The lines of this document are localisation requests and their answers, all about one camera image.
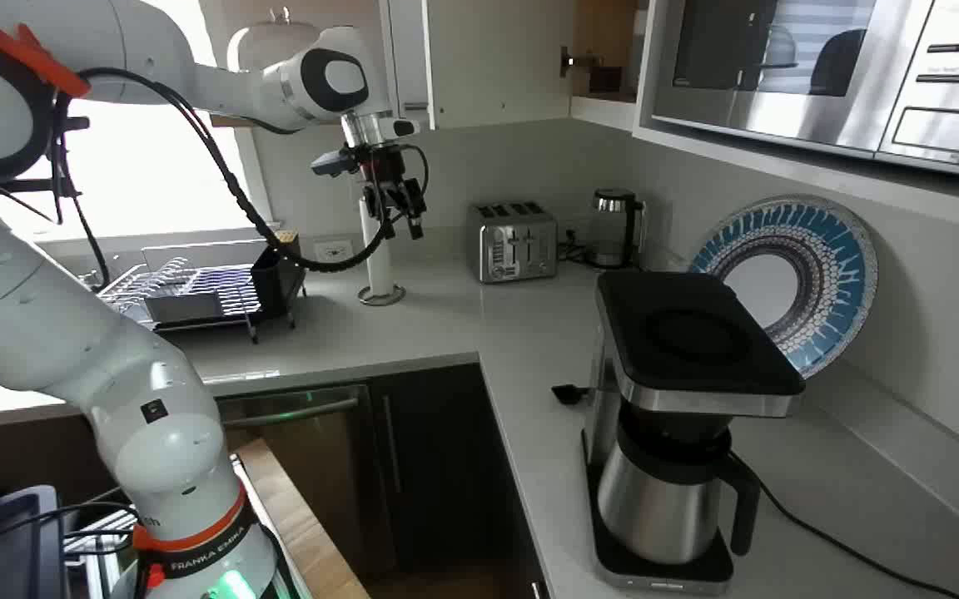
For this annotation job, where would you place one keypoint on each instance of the small black coffee scoop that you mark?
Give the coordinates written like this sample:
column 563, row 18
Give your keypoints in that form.
column 567, row 393

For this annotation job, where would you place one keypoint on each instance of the silver four-slot toaster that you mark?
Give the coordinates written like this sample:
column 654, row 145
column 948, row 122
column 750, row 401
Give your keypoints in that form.
column 513, row 243

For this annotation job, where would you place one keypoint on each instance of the dark lower kitchen cabinet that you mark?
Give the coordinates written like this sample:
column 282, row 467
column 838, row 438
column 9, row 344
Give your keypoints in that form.
column 413, row 467

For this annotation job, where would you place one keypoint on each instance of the wooden board edge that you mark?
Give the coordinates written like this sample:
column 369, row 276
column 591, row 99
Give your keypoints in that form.
column 301, row 527

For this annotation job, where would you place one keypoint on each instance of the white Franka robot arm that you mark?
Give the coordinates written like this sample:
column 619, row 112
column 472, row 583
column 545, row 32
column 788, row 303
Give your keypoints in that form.
column 47, row 321

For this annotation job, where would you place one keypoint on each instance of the glass cake stand dome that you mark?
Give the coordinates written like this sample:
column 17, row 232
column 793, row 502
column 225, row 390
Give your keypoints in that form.
column 256, row 44

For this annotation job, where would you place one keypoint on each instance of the stainless steel microwave oven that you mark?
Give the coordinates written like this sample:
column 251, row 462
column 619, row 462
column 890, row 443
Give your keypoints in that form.
column 823, row 72

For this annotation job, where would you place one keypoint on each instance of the white open cabinet door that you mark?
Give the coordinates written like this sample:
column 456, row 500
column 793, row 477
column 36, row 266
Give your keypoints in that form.
column 490, row 62

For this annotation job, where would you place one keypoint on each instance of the black dish drying rack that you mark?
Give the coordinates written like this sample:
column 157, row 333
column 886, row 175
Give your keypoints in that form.
column 207, row 296

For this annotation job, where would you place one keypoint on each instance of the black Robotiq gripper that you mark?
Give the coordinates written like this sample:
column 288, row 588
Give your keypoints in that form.
column 382, row 171

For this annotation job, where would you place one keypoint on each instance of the blue white decorative plate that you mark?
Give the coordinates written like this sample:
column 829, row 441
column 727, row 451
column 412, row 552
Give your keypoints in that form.
column 806, row 285

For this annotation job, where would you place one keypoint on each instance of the steel electric kettle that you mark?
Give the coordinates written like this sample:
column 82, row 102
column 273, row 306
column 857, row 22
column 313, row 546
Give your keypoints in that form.
column 614, row 232

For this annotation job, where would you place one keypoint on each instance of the black steel coffee maker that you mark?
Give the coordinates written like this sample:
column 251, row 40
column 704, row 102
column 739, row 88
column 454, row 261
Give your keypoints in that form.
column 692, row 338

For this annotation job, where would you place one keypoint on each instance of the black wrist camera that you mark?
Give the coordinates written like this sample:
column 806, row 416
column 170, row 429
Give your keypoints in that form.
column 331, row 164

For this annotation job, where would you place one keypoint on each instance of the stainless steel thermal carafe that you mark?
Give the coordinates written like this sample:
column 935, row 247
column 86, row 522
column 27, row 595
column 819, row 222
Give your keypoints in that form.
column 657, row 500

